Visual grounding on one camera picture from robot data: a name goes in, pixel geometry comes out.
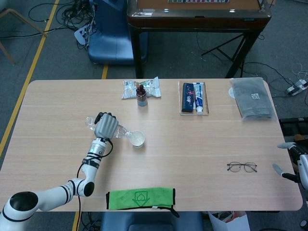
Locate white power strip with cables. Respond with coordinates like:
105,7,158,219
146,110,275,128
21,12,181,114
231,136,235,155
74,23,94,46

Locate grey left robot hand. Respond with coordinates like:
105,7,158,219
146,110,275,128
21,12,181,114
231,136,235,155
94,112,119,140

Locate white paper bag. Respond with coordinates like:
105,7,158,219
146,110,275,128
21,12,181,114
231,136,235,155
208,211,251,231

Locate flower print paper cup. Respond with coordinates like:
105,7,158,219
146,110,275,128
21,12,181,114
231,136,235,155
128,130,146,149

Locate grey towel in plastic bag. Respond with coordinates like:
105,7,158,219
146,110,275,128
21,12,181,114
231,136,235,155
230,77,274,122

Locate blue padded seat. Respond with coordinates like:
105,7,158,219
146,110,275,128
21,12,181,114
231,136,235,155
100,211,204,231

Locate black tripod stand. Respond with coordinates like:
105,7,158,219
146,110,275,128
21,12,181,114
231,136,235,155
201,33,246,63

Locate thin black frame eyeglasses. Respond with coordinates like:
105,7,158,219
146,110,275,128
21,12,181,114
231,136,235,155
227,162,258,173

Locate white snack packet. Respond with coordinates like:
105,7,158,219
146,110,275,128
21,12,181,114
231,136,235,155
121,76,161,100

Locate brown mahjong table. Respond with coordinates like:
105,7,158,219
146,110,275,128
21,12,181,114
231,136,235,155
127,0,272,79

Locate transparent plastic water bottle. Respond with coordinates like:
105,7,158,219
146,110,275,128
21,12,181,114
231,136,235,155
85,116,136,141

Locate white power strip with plugs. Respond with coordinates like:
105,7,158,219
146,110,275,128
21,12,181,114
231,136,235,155
285,80,308,96

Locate white chair with wooden legs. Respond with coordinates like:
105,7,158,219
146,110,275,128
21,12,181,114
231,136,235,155
0,8,48,65

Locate dark blue rectangular box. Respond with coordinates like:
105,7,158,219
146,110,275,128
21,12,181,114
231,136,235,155
181,82,195,113

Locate small jar with blue label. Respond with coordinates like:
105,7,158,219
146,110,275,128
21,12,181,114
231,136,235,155
136,84,148,107

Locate blue white toothpaste tube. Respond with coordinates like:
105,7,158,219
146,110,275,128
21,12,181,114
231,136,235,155
193,82,205,115

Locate black equipment box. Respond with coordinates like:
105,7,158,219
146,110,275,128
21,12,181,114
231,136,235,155
279,117,308,143

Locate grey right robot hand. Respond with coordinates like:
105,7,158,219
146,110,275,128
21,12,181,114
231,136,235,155
272,141,308,190

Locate green microfiber cloth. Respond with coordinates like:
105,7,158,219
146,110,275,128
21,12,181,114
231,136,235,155
105,187,176,210

